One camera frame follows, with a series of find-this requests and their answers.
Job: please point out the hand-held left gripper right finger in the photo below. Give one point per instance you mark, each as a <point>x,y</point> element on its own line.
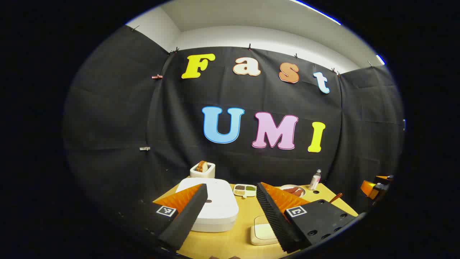
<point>273,216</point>

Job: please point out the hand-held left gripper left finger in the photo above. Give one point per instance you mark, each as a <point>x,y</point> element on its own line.
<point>187,216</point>

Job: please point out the white divided bean dish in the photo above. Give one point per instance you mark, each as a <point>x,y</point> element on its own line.
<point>244,190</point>

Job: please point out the clear bottle pink label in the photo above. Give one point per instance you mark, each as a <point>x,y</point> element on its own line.
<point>314,181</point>

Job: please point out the black backdrop cloth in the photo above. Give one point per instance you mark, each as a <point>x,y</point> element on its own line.
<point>179,126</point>

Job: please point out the white clip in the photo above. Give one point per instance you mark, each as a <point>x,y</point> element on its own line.
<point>145,148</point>

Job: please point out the brown wooden spoon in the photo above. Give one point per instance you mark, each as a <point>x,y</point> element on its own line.
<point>336,197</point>

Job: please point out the white round plate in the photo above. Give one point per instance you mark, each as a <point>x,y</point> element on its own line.
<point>287,186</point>

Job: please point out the red sausage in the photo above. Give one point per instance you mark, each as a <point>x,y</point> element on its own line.
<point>290,190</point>
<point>298,193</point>

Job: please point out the toasted bread slice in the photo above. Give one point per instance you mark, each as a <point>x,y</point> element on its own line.
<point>202,166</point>

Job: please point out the white rice cooker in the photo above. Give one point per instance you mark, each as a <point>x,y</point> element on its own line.
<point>222,201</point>

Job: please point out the white toaster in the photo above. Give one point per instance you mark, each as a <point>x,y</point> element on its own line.
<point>206,174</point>

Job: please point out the clear rice container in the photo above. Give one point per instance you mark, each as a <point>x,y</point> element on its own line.
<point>256,239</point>

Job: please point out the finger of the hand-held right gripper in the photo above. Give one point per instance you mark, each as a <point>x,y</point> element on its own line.
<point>368,189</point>
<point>382,177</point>

